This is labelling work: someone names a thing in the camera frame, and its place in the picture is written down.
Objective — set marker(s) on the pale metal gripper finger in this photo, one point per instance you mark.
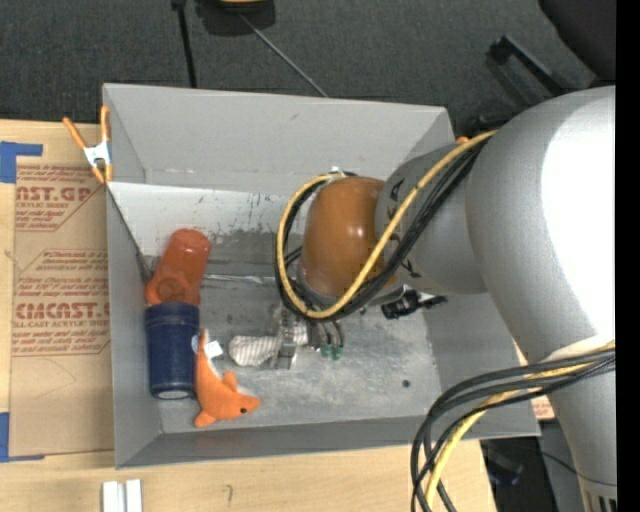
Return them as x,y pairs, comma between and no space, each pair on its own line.
286,357
285,322

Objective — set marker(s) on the white striped cloth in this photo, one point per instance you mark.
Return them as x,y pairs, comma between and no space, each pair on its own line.
252,350

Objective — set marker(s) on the grey metal bin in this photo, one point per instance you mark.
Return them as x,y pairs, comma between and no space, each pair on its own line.
360,385

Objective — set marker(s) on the orange toy dolphin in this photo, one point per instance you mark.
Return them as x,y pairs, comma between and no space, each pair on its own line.
220,395

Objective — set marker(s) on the dark blue plastic cup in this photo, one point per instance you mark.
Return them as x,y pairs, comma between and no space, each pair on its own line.
170,350

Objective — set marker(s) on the orange plastic cup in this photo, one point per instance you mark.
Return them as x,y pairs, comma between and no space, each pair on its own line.
182,260

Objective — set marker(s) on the brown cardboard board red print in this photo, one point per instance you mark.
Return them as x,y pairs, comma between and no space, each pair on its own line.
55,300

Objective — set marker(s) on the black cylinder on white bracket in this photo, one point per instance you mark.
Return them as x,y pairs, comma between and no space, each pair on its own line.
400,306

